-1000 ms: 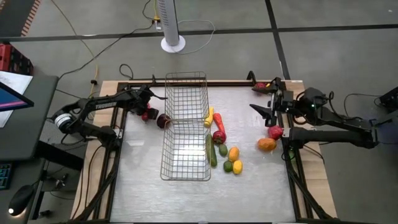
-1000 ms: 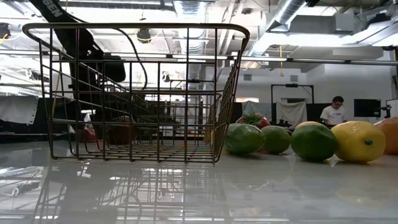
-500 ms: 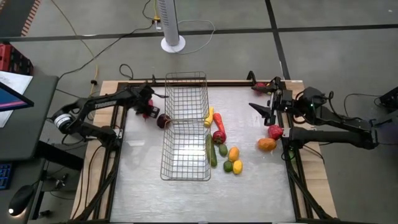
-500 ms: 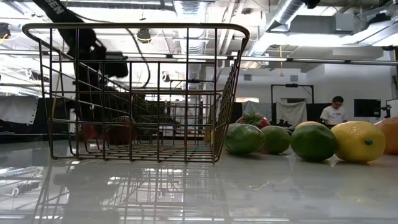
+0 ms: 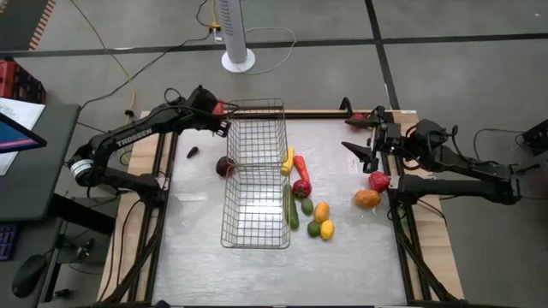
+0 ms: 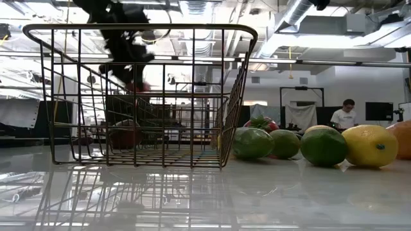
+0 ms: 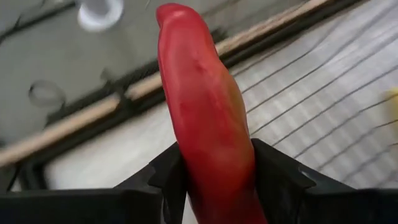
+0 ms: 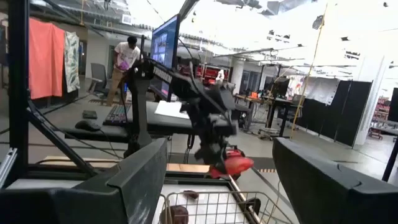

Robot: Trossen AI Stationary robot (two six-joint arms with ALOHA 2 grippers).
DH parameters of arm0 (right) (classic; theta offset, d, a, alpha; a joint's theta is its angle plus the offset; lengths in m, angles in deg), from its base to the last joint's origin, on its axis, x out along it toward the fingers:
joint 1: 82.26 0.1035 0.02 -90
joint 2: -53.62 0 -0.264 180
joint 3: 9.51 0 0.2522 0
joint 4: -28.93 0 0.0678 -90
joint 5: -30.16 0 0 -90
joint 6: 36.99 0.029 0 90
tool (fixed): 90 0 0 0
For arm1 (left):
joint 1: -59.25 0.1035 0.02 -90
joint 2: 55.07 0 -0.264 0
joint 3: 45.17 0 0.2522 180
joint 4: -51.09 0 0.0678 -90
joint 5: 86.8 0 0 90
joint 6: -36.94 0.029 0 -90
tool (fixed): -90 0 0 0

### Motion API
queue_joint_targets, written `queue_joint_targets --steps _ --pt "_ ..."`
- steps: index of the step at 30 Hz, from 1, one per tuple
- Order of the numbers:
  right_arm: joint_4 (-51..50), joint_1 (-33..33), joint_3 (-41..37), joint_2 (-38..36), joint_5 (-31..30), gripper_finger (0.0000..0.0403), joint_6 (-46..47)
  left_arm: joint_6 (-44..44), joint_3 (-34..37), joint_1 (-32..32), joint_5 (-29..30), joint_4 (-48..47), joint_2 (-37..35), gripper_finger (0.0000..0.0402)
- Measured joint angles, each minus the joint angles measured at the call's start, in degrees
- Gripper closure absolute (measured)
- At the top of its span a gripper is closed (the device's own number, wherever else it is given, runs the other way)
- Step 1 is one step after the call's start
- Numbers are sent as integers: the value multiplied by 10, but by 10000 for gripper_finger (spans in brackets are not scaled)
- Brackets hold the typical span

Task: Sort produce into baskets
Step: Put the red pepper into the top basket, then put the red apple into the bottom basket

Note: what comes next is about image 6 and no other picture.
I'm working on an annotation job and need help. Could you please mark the silver ventilation duct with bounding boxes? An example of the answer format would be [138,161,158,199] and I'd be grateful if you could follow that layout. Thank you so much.
[256,0,322,58]

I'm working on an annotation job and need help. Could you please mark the wire basket with larger mesh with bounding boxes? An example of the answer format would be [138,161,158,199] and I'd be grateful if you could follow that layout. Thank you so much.
[22,23,259,170]

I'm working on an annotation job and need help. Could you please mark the white perforated sheet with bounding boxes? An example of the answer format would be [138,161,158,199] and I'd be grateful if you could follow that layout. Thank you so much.
[0,98,41,129]

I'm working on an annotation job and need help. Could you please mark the light green round fruit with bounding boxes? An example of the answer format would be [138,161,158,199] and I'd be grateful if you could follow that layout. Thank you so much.
[268,129,301,160]

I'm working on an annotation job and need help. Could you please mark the orange fruit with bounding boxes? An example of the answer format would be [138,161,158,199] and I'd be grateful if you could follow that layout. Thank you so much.
[386,120,411,160]

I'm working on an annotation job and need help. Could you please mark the black rectangular stand frame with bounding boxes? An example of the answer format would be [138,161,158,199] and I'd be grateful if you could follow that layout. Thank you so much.
[279,85,325,129]

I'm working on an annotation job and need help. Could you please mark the long overhead light rail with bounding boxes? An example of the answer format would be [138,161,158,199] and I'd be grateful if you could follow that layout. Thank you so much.
[0,49,411,69]

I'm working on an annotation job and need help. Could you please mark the green bell pepper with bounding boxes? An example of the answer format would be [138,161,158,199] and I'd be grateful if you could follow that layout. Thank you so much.
[231,127,275,160]

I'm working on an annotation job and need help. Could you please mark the green lime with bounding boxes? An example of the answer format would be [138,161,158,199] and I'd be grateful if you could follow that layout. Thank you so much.
[300,127,349,167]

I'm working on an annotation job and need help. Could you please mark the black wall monitor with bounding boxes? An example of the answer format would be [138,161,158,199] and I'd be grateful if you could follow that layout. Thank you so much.
[365,101,394,122]

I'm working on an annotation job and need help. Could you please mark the red fruit with green calyx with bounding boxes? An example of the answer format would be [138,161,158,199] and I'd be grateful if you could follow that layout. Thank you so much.
[243,115,280,133]

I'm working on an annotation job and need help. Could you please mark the yellow hanging cord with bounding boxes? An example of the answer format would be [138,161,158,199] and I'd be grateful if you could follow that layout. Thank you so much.
[288,46,295,80]

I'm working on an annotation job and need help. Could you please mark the yellow lemon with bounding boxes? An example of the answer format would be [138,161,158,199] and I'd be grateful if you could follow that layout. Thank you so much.
[341,124,399,167]

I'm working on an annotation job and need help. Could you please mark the person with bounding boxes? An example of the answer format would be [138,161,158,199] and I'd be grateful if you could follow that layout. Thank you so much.
[330,98,359,131]

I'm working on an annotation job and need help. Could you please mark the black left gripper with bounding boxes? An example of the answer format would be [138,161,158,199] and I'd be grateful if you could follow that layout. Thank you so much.
[99,12,157,91]

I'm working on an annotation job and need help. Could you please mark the dark red plum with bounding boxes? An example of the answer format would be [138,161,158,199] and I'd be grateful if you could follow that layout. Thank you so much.
[109,119,145,150]

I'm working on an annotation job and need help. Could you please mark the dark dome ceiling fixture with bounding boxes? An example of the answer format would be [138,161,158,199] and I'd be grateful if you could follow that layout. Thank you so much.
[141,30,157,43]

